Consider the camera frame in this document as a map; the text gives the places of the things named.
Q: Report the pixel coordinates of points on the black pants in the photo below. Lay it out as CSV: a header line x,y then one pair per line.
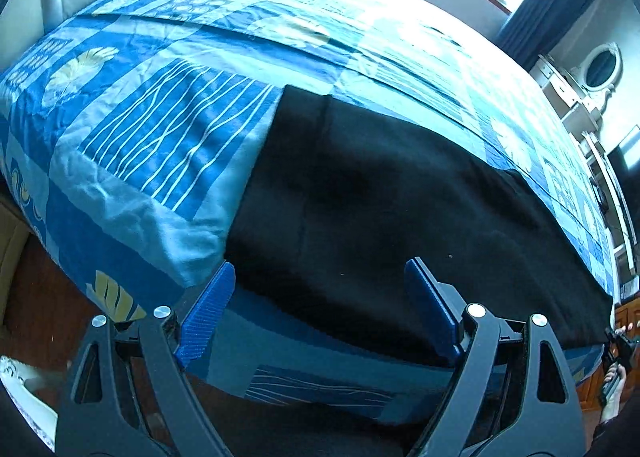
x,y
375,197

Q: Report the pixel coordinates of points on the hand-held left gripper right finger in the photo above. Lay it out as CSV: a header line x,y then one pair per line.
x,y
432,314

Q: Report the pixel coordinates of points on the white television stand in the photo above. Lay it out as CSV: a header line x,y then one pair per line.
x,y
607,197

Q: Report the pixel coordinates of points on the blue patterned bedspread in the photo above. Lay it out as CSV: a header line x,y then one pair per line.
x,y
150,137

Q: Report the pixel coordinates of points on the white dressing table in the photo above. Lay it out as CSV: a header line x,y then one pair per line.
x,y
565,92

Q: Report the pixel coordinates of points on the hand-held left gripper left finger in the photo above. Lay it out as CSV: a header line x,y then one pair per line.
x,y
207,314

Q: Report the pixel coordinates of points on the white cloth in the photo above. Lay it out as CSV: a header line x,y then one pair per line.
x,y
22,392

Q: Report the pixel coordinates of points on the dark blue curtain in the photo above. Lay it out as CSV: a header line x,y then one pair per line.
x,y
550,12

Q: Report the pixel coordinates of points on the brown wooden cabinet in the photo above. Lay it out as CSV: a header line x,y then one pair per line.
x,y
595,387

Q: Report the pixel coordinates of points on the black flat television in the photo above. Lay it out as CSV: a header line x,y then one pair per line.
x,y
627,157

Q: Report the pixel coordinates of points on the oval mirror white frame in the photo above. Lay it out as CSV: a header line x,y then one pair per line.
x,y
601,68

